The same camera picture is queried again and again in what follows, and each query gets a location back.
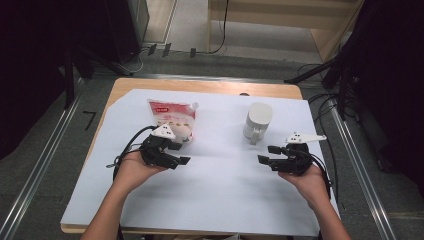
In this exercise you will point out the small black floor block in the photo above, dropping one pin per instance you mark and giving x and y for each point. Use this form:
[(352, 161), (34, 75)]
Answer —
[(152, 49), (193, 52), (166, 49)]

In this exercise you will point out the person's left hand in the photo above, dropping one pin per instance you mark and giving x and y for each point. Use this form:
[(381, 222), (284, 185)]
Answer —
[(133, 171)]

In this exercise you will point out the black metal stand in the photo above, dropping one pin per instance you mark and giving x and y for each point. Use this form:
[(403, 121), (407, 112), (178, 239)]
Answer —
[(336, 73), (70, 80)]

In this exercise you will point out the white flip-lid container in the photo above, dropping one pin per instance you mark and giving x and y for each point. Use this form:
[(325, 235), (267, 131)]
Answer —
[(258, 118)]

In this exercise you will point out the white table sheet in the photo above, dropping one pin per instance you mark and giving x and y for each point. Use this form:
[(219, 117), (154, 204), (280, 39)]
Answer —
[(216, 193)]

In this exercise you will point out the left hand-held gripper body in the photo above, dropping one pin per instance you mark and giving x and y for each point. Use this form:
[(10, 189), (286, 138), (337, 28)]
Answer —
[(155, 151)]

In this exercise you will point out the dark curtain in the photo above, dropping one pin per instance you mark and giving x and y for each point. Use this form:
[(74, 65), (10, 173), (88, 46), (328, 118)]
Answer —
[(30, 66), (393, 83)]

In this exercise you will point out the light wooden shelf unit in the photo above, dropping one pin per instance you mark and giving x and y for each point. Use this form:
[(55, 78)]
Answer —
[(300, 20)]

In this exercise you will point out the metal floor rail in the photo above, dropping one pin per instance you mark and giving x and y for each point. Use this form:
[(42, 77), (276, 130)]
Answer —
[(363, 173), (40, 170), (206, 78)]

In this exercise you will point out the person's right hand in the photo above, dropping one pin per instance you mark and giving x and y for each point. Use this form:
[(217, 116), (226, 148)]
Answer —
[(311, 186)]

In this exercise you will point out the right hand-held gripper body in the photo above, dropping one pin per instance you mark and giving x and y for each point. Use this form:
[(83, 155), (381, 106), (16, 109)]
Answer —
[(296, 160)]

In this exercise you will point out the red and white food pouch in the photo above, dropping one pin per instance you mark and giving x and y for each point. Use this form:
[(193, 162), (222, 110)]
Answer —
[(173, 115)]

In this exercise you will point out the black cabinet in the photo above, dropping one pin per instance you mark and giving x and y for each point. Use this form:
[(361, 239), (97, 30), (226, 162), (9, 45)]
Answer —
[(125, 26)]

